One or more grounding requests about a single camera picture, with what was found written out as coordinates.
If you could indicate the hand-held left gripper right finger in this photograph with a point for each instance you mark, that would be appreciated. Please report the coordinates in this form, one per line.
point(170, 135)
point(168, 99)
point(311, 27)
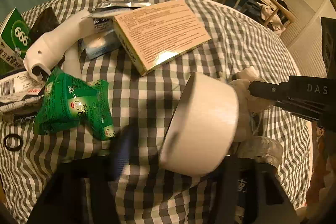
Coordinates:
point(249, 187)

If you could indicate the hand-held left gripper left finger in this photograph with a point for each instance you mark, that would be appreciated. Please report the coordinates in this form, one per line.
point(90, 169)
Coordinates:
point(78, 187)

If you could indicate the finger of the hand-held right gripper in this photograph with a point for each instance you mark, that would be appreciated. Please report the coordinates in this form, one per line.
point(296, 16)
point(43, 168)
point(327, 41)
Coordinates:
point(317, 116)
point(296, 90)

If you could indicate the white tape roll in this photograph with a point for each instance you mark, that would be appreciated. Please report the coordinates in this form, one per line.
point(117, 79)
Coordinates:
point(204, 121)

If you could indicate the green medicine sachet strip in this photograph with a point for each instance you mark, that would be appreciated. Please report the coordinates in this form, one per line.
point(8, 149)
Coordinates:
point(65, 106)

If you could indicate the white handheld device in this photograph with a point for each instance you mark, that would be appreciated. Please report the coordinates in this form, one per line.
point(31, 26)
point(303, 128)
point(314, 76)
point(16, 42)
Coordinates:
point(50, 48)

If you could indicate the blue tissue pack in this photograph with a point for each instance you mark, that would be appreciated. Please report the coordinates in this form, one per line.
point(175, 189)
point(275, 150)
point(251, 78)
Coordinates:
point(99, 45)

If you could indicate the white sachet with dark print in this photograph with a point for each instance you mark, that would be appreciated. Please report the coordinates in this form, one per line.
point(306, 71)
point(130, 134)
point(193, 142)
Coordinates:
point(101, 27)

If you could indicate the green white medicine box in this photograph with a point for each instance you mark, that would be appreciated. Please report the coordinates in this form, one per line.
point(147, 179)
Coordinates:
point(13, 35)

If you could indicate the black glossy packet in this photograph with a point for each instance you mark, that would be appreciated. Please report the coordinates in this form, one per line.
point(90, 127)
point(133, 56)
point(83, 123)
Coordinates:
point(43, 23)

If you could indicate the person's right forearm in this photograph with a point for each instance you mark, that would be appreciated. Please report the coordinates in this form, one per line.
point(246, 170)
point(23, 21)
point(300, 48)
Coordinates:
point(320, 166)

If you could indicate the clear plastic wrap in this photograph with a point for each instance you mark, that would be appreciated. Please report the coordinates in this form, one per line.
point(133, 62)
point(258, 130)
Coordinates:
point(262, 148)

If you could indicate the pile of clothes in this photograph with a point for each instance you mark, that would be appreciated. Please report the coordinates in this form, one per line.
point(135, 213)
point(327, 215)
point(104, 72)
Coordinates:
point(265, 14)

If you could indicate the black white printed packet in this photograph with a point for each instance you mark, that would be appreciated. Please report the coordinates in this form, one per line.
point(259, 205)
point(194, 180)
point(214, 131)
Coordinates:
point(15, 106)

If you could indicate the white barcode packet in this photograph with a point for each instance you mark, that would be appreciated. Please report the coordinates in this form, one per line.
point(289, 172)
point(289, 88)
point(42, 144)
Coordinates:
point(18, 82)

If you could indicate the white cylinder tube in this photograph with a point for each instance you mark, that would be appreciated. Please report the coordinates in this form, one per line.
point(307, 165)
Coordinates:
point(72, 61)

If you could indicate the beige gold flat box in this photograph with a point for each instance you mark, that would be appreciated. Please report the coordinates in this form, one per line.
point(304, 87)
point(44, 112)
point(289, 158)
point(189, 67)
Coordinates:
point(157, 29)

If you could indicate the silver foil packet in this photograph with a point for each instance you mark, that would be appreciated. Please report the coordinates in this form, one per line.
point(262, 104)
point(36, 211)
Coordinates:
point(118, 5)

